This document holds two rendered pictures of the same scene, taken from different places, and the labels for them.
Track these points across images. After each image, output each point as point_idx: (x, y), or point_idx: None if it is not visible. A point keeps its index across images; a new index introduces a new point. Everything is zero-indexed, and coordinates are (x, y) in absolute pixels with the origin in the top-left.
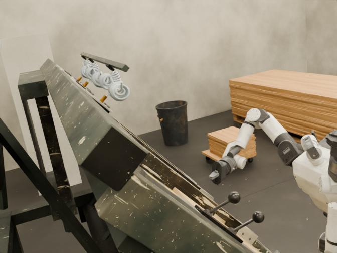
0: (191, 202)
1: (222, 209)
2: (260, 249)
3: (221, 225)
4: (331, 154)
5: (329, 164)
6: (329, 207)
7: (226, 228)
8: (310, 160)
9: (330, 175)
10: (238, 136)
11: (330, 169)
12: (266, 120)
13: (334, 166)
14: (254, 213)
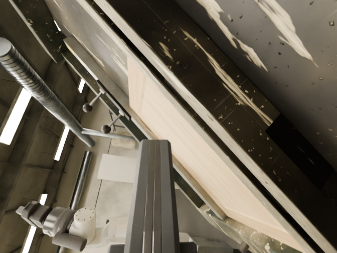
0: (136, 68)
1: (236, 172)
2: None
3: (113, 102)
4: (48, 206)
5: (59, 210)
6: (111, 218)
7: (117, 106)
8: None
9: (73, 210)
10: None
11: (66, 210)
12: None
13: (62, 207)
14: (103, 126)
